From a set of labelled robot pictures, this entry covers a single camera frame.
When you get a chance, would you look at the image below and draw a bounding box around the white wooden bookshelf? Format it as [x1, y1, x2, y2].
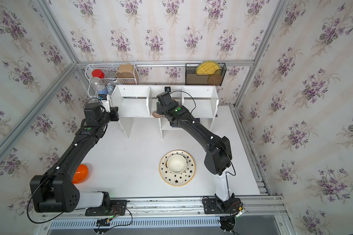
[109, 85, 219, 138]

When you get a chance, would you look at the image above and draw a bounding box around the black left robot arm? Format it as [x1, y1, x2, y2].
[29, 103, 119, 213]

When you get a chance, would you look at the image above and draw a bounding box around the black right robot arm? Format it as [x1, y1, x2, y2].
[156, 92, 232, 202]

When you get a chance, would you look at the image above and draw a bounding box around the dark blue book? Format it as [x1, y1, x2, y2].
[170, 118, 200, 128]

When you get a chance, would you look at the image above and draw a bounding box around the clear plastic bottle blue label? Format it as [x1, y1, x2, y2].
[90, 77, 108, 95]

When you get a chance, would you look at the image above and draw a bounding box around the brown card in mesh basket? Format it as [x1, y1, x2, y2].
[185, 74, 209, 86]

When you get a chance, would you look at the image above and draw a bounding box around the black mesh basket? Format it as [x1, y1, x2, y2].
[185, 61, 227, 86]

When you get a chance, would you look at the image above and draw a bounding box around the brown paper box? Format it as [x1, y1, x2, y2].
[116, 64, 136, 78]

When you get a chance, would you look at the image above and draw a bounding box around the red lidded jar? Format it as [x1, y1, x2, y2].
[92, 69, 105, 79]

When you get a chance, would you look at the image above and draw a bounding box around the cream ceramic bowl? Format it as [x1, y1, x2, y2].
[166, 154, 187, 174]

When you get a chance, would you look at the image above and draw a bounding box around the star patterned plate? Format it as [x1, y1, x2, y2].
[159, 150, 196, 187]

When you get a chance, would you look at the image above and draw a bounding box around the round cork coaster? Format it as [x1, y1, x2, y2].
[207, 74, 223, 86]

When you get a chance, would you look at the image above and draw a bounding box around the yellow woven fan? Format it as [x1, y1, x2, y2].
[196, 61, 221, 75]

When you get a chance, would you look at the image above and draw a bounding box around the orange plastic bowl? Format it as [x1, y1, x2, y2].
[72, 164, 89, 185]

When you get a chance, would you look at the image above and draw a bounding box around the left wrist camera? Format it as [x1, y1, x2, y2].
[98, 94, 110, 113]

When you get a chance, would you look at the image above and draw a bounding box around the white wire basket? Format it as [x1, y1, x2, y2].
[83, 63, 139, 97]

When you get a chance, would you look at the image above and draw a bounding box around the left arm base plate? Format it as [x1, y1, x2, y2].
[85, 200, 127, 216]

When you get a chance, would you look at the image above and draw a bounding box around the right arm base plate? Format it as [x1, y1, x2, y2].
[202, 197, 243, 214]

